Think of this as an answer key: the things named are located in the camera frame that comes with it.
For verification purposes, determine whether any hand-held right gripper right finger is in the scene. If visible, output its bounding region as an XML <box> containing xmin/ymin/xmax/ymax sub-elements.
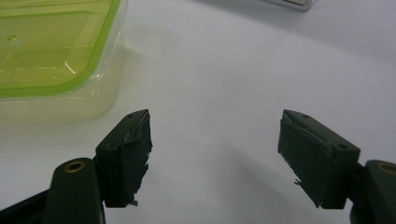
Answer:
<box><xmin>277</xmin><ymin>108</ymin><xmax>362</xmax><ymax>210</ymax></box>

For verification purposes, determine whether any clear container with green lid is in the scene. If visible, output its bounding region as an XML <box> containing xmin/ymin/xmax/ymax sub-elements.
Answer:
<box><xmin>0</xmin><ymin>0</ymin><xmax>129</xmax><ymax>124</ymax></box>

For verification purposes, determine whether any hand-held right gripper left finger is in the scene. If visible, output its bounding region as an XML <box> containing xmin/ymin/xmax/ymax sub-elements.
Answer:
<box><xmin>92</xmin><ymin>108</ymin><xmax>153</xmax><ymax>209</ymax></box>

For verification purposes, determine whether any silver metal object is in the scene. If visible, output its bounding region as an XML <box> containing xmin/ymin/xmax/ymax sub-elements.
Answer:
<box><xmin>264</xmin><ymin>0</ymin><xmax>316</xmax><ymax>12</ymax></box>

